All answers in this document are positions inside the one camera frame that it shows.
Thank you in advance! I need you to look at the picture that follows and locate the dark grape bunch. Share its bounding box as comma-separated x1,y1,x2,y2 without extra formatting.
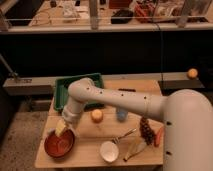
140,117,155,145

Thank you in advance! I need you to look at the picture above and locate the orange carrot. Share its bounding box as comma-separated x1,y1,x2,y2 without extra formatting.
154,126,164,147

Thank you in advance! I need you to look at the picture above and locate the orange bowl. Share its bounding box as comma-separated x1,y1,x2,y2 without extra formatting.
44,130,75,158

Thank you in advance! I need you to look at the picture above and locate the metal spoon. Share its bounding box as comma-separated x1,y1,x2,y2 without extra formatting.
111,128,137,144

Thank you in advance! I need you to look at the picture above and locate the green plastic tray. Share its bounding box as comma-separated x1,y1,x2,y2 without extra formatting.
54,73,104,112

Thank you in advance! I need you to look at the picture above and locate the yellow round fruit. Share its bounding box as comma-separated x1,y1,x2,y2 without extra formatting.
91,109,103,123

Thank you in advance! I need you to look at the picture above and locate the orange ball on ledge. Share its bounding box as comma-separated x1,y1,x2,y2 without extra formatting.
187,68,198,79

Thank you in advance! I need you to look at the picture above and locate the white bowl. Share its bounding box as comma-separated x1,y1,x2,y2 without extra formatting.
100,141,119,163

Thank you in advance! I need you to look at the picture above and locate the black bag on bench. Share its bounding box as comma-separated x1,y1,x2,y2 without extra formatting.
111,9,133,24

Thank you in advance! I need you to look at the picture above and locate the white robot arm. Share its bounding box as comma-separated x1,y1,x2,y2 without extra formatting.
62,78,213,171

